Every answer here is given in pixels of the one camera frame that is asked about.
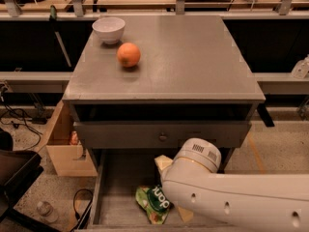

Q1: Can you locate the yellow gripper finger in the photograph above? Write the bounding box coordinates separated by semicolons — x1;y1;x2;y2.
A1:
178;207;194;222
154;155;173;172

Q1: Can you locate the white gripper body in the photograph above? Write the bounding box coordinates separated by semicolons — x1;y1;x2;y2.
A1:
161;138;221;182

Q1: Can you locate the green rice chip bag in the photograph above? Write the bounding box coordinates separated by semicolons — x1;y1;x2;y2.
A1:
135;186;171;225

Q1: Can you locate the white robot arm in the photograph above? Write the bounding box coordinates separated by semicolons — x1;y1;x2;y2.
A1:
154;138;309;232

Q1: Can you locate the open grey middle drawer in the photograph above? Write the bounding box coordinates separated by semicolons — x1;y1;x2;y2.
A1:
74;148;253;232

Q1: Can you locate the grey top drawer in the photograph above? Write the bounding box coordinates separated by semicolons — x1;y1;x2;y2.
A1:
73;121;251;149

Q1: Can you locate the grey wooden cabinet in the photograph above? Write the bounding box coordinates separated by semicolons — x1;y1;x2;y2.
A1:
62;14;267;169

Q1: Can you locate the red can in box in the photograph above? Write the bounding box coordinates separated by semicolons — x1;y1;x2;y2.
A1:
70;131;79;145

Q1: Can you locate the cardboard box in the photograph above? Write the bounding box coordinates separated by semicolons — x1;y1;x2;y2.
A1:
39;101;98;177

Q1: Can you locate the orange fruit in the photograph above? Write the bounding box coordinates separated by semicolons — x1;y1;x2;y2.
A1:
117;43;141;68

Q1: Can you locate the clear plastic bottle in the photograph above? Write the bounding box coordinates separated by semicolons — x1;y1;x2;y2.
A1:
37;201;59;224

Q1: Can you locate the white ceramic bowl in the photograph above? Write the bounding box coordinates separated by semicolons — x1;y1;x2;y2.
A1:
92;17;126;44

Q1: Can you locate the black chair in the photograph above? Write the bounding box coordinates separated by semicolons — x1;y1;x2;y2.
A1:
0;129;60;232

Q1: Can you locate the black looped cable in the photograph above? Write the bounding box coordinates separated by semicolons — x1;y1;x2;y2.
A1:
69;188;95;232

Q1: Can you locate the white plastic bracket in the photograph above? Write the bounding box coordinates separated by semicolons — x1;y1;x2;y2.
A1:
292;55;309;79

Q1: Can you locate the black floor cable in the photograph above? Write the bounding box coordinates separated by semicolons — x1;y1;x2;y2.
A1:
0;84;43;151

